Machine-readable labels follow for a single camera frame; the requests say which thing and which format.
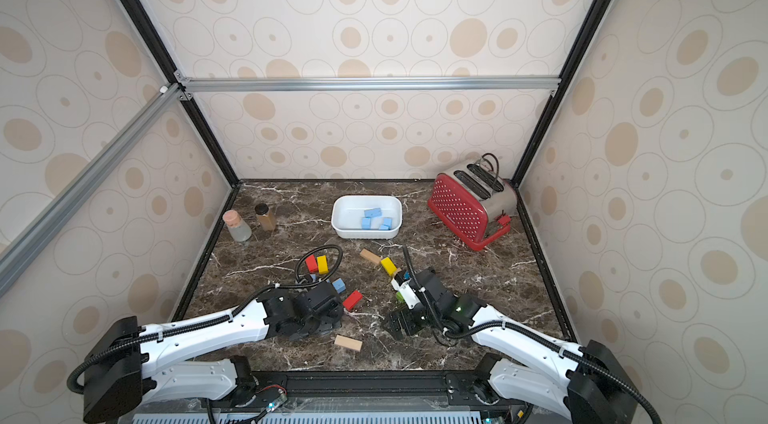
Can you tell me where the long blue block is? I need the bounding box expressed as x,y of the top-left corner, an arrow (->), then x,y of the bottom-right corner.
364,208 -> 382,219

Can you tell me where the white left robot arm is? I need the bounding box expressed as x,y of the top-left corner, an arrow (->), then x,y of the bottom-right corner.
67,244 -> 344,423

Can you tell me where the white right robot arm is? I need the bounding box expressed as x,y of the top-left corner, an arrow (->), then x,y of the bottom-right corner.
380,255 -> 662,423

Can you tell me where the long red block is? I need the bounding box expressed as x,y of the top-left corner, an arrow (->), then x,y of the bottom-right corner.
342,290 -> 363,312

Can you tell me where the blue cube left cluster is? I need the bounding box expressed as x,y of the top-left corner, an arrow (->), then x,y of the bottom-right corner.
332,278 -> 346,294

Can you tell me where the natural wood flat block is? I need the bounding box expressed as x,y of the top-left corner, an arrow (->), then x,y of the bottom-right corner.
334,335 -> 363,352

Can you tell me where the yellow flat block left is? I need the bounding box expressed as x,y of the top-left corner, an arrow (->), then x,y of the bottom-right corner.
316,255 -> 329,275

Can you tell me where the red flat block left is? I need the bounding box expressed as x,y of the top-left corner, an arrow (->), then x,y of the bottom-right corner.
305,254 -> 318,274

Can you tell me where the yellow block centre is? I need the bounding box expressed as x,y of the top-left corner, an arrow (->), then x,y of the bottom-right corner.
380,257 -> 399,277

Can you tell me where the natural wood block rear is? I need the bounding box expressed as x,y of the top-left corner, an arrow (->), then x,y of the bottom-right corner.
360,249 -> 381,264

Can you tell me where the white plastic tub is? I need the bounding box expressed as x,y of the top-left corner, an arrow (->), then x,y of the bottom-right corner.
331,195 -> 403,239

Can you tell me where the black lid spice jar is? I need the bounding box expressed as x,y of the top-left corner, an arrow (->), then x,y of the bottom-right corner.
254,202 -> 277,232

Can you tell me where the pink lid glass jar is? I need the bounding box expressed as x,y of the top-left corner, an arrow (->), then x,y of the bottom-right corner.
222,209 -> 252,242

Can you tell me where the red polka dot toaster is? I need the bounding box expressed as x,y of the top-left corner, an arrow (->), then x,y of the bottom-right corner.
427,152 -> 518,251

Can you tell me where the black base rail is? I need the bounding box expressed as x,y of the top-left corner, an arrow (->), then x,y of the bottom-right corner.
119,367 -> 625,424

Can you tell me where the silver horizontal frame bar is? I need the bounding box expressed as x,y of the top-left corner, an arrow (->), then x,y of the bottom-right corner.
173,74 -> 561,98

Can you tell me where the silver left frame bar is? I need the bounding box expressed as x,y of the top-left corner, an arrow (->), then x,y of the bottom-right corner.
1,84 -> 181,294

